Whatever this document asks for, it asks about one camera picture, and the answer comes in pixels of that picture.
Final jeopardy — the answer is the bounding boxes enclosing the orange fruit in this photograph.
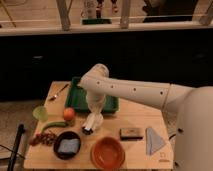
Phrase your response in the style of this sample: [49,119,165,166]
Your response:
[63,107,75,121]

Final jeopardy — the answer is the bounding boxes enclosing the orange bowl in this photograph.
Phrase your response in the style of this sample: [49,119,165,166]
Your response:
[91,137,125,171]

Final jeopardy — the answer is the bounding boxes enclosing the green cucumber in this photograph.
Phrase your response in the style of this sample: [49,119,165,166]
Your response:
[41,122,68,133]

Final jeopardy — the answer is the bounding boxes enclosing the wooden table board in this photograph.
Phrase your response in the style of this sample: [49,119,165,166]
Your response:
[23,81,178,171]

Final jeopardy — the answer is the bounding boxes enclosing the blue sponge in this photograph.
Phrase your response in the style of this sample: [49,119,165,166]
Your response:
[58,139,80,154]

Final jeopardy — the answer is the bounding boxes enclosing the dark rectangular eraser block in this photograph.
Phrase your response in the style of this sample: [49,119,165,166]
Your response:
[119,127,143,140]

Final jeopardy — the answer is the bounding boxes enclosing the white handled black brush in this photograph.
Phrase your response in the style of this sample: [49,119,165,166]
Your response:
[81,113,98,136]

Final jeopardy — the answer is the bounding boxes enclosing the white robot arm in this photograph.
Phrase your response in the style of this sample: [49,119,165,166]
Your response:
[79,64,213,171]

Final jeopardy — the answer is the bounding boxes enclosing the green plastic tray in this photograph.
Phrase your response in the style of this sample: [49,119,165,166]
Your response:
[65,77,119,114]

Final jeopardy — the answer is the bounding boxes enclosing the black pole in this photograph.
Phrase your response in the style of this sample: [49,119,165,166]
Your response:
[7,124,25,171]

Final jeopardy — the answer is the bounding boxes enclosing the red grapes bunch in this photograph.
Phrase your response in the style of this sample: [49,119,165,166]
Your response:
[30,132,57,146]

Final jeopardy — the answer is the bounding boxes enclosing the dark brown bowl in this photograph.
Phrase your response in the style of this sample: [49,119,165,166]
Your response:
[53,131,81,160]

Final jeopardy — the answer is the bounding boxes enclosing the white paper cup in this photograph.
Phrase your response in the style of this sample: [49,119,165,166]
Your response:
[93,113,103,131]

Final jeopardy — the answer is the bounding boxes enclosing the grey folded cloth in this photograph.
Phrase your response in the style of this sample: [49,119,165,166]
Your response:
[146,127,166,155]

